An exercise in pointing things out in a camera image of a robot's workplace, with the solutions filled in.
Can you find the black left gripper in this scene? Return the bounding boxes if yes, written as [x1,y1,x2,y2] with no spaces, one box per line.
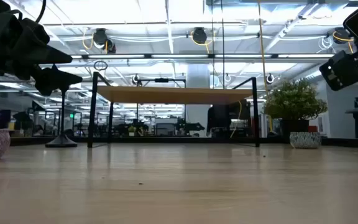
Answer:
[0,0,83,96]

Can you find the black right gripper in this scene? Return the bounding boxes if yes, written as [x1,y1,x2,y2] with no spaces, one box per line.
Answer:
[319,50,358,91]

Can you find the black candlestick holder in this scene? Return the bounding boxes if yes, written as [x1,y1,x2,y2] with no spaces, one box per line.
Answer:
[44,88,79,149]

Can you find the artificial potted green plant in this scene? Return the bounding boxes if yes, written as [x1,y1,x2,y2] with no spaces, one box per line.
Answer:
[262,79,329,138]

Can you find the long ceiling light strip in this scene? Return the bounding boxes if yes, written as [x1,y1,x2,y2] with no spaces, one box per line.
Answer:
[70,53,335,60]

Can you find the dark background cabinet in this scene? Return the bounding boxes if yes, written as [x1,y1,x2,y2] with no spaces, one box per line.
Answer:
[206,99,251,138]

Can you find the black ceiling cable reel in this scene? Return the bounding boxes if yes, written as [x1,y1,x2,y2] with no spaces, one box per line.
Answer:
[91,27,117,54]
[190,27,209,45]
[333,27,354,44]

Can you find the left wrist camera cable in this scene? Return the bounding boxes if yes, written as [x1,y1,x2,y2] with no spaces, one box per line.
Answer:
[35,0,47,24]

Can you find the yellow hanging cable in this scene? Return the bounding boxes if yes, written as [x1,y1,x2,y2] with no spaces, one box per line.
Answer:
[257,0,275,133]

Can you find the black hanging cable with loop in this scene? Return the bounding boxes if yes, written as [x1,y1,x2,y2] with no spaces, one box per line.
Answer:
[221,0,226,90]

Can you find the wooden riser shelf black frame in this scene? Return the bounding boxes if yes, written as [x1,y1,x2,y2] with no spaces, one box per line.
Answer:
[87,71,260,149]

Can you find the thin black hanging cable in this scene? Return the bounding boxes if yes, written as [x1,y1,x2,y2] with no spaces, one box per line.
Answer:
[210,0,214,90]

